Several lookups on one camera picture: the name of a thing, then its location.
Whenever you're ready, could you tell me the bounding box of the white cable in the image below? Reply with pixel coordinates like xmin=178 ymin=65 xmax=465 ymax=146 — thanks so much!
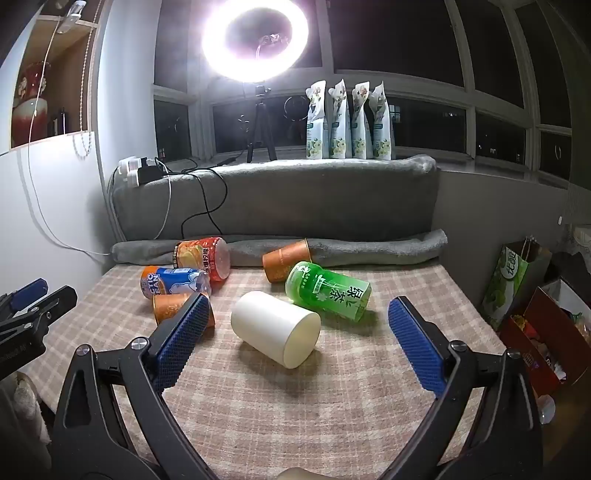
xmin=17 ymin=18 xmax=172 ymax=257

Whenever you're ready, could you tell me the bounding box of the red orange drink bottle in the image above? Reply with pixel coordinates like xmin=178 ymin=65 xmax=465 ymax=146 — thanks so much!
xmin=174 ymin=237 xmax=231 ymax=284

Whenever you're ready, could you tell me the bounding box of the ring light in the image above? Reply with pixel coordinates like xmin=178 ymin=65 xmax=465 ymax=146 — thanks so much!
xmin=202 ymin=0 xmax=310 ymax=85

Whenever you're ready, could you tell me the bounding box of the grey cushion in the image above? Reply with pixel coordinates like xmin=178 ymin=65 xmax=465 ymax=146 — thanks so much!
xmin=108 ymin=154 xmax=439 ymax=243

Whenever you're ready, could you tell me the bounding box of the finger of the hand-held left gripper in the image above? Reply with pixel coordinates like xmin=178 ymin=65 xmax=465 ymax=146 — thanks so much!
xmin=0 ymin=285 xmax=78 ymax=343
xmin=0 ymin=278 xmax=49 ymax=315

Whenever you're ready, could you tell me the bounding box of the green tea bottle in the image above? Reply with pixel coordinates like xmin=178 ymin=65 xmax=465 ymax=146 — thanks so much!
xmin=285 ymin=261 xmax=372 ymax=324

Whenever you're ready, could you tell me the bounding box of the white bead cord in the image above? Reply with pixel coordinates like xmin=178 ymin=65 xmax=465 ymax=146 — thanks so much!
xmin=73 ymin=0 xmax=101 ymax=161

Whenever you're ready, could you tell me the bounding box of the wooden shelf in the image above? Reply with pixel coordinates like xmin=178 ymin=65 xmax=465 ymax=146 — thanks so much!
xmin=9 ymin=0 xmax=114 ymax=150

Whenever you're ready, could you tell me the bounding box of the white power strip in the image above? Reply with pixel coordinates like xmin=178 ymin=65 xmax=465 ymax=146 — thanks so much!
xmin=118 ymin=157 xmax=155 ymax=188

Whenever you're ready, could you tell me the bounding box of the black tripod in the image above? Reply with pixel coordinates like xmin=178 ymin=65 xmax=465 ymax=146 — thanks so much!
xmin=246 ymin=84 xmax=278 ymax=163

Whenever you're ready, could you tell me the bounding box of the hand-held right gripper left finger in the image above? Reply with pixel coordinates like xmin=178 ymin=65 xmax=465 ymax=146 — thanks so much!
xmin=48 ymin=292 xmax=222 ymax=480

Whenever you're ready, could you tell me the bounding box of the orange paper cup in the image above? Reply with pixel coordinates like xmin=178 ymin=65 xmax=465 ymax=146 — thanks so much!
xmin=153 ymin=293 xmax=216 ymax=329
xmin=263 ymin=239 xmax=313 ymax=283

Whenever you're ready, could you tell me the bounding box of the black charger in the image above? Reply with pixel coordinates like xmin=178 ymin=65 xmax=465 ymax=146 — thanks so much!
xmin=137 ymin=159 xmax=170 ymax=185

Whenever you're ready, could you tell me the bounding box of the checkered cloth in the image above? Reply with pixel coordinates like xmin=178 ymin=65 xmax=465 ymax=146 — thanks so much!
xmin=34 ymin=263 xmax=509 ymax=480

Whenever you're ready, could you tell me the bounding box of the black cable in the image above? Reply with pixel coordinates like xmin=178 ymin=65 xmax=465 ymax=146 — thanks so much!
xmin=156 ymin=159 xmax=228 ymax=237

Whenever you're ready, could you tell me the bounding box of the blue orange drink bottle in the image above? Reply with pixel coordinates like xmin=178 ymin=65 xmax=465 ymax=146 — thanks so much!
xmin=141 ymin=266 xmax=212 ymax=298

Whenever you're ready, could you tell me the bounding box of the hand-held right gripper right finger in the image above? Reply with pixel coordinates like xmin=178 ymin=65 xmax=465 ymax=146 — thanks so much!
xmin=387 ymin=296 xmax=543 ymax=480

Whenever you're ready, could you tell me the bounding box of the white cup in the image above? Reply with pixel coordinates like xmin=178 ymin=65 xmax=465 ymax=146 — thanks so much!
xmin=231 ymin=291 xmax=321 ymax=369

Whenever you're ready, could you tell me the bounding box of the red cardboard box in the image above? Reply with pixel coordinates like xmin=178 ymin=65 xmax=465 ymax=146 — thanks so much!
xmin=499 ymin=277 xmax=591 ymax=398

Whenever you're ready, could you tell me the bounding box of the grey rolled blanket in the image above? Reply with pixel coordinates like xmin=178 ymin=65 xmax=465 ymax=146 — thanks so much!
xmin=112 ymin=229 xmax=448 ymax=267

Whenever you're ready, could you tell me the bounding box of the white clip device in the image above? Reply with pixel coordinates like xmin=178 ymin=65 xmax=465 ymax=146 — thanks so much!
xmin=54 ymin=0 xmax=89 ymax=34

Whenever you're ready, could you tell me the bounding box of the green paper bag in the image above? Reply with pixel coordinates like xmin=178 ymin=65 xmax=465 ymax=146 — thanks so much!
xmin=481 ymin=237 xmax=553 ymax=331

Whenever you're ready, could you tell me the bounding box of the red white vase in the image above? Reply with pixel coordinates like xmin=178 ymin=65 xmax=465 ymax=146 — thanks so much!
xmin=11 ymin=61 xmax=51 ymax=147

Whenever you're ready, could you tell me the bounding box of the white green pouch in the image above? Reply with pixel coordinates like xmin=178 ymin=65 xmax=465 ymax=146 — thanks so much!
xmin=350 ymin=80 xmax=373 ymax=161
xmin=305 ymin=80 xmax=330 ymax=161
xmin=327 ymin=78 xmax=350 ymax=161
xmin=370 ymin=82 xmax=393 ymax=161

